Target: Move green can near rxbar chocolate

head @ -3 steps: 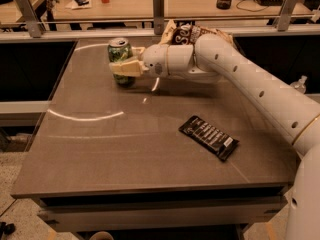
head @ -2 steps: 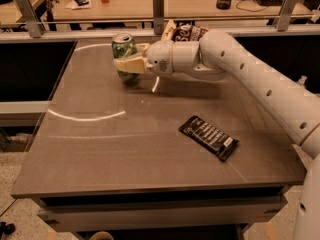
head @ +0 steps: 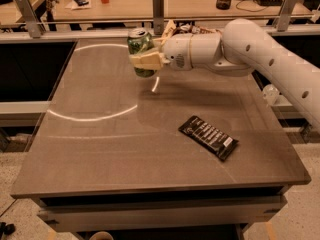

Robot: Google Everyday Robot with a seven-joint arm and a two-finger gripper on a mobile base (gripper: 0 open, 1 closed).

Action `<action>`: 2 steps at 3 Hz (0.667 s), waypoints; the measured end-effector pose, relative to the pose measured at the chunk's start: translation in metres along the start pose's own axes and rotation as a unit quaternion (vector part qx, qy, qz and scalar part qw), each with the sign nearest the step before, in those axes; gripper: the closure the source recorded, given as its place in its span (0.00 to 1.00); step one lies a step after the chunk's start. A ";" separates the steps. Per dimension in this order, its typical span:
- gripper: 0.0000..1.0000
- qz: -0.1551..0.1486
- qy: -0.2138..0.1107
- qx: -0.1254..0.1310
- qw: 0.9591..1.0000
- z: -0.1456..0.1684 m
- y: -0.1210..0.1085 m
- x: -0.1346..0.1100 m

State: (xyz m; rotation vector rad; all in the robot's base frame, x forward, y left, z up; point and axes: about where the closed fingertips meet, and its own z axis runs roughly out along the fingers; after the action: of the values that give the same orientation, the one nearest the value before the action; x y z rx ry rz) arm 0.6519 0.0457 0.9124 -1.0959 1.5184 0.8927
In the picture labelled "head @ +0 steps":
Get middle metal rail bracket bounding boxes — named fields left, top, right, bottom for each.
left=152, top=0, right=164, bottom=35

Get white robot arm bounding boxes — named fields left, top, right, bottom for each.
left=130, top=19, right=320, bottom=130

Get green soda can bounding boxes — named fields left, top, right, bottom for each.
left=127, top=27, right=155, bottom=78

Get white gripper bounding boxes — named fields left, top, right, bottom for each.
left=129, top=34, right=192, bottom=71

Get black mesh cup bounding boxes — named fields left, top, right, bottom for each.
left=216, top=0, right=232, bottom=10

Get brown yellow chip bag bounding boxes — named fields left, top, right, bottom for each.
left=162, top=20, right=217, bottom=38

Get left metal rail bracket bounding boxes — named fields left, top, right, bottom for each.
left=15, top=0, right=44, bottom=38

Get black rxbar chocolate wrapper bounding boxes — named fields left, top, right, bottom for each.
left=178, top=115, right=238, bottom=161

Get metal rail bracket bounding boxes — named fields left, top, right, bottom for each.
left=15, top=0, right=44, bottom=38
left=275, top=0, right=298, bottom=32
left=152, top=0, right=164, bottom=35

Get right metal rail bracket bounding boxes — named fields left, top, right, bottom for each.
left=275, top=0, right=298, bottom=32

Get clear plastic bottle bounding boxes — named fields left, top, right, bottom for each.
left=262, top=84, right=280, bottom=106

